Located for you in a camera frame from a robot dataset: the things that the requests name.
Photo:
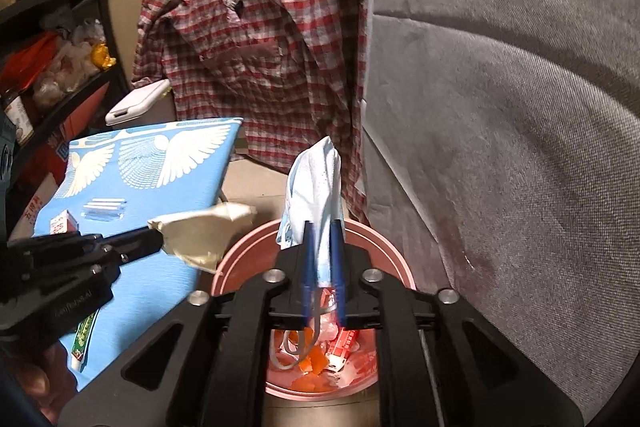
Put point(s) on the white medicine box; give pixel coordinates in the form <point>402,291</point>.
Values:
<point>62,222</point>

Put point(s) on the yellow figurine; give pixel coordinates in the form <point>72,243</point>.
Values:
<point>102,56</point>

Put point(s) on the red plastic bag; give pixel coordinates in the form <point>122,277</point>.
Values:
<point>30,57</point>

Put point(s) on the white printed sack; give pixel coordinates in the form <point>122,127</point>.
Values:
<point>37,207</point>

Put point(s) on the grey fabric cover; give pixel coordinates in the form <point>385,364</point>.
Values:
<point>500,107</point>

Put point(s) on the white labelled jar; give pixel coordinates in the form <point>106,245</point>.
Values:
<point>17,119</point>

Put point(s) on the orange plastic bag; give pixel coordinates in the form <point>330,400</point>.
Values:
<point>315,359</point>

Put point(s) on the blue face mask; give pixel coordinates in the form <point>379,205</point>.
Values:
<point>312,187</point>

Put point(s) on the red plaid shirt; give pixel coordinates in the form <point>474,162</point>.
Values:
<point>280,32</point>

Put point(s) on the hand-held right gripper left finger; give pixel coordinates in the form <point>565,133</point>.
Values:
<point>307,257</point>

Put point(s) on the person's left hand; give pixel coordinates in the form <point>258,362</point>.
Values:
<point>35,387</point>

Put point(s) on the red ointment box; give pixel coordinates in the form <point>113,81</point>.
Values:
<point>345,342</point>

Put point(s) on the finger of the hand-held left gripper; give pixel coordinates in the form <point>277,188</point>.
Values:
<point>135,238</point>
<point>142,254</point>

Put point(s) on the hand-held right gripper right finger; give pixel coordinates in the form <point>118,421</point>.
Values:
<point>337,257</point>

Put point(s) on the pink plastic bucket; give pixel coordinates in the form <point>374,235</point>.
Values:
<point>250,252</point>

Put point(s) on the green toothpaste tube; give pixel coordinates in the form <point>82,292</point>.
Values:
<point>85,337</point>

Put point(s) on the blue winged-print tablecloth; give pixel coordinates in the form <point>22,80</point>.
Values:
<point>150,187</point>

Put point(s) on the clear plastic wrapper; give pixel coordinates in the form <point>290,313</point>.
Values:
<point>105,209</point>

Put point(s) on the white paper tissue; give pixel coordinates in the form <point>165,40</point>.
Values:
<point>200,232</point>

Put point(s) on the clear bags of food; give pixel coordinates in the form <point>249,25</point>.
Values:
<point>65,67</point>

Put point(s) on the white lidded bin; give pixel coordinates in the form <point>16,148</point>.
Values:
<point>135,104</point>

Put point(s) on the red cardboard carton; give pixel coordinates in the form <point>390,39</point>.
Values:
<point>75,127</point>

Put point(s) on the black shelf rack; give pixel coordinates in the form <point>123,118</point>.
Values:
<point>103,7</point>

